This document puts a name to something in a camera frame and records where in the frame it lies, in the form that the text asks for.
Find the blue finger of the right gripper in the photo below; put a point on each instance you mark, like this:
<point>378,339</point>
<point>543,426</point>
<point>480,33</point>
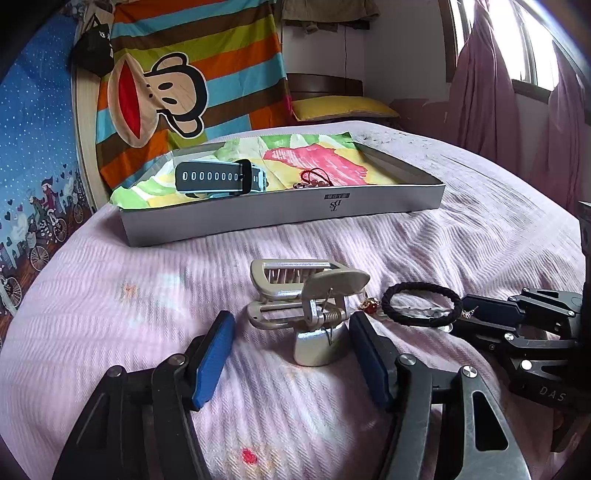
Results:
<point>487,338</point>
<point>502,312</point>

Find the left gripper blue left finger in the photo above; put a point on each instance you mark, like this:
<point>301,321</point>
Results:
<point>138,423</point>

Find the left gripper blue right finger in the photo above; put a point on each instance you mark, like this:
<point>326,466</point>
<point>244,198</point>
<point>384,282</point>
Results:
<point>475,442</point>

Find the beige hair claw clip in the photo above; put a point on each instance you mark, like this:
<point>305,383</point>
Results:
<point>308,297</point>

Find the pink striped bed sheet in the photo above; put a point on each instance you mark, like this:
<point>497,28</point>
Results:
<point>100,302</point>

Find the grey shallow cardboard box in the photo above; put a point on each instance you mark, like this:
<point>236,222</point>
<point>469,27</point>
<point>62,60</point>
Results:
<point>418,191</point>

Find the pink window curtain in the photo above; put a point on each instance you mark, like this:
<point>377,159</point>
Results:
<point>483,114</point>

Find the colourful paper box lining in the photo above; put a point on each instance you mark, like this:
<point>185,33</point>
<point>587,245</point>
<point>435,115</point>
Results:
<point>290,161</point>

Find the blue dotted fabric wardrobe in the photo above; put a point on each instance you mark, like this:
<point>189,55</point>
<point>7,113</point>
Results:
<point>43,200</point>

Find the yellow pillow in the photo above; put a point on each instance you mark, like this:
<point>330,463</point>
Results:
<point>338,107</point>

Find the dark wooden headboard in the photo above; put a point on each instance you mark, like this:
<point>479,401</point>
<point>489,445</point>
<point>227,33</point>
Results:
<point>306,86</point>

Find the brown hanging garment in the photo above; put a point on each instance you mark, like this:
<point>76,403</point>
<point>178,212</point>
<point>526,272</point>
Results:
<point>314,15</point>

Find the striped monkey cartoon blanket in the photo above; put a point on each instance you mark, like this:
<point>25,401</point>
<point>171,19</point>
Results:
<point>186,72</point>

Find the black hanging bag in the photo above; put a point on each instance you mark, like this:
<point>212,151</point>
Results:
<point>93,51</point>

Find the window with frame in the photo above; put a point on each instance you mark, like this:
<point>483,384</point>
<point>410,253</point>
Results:
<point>527,38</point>

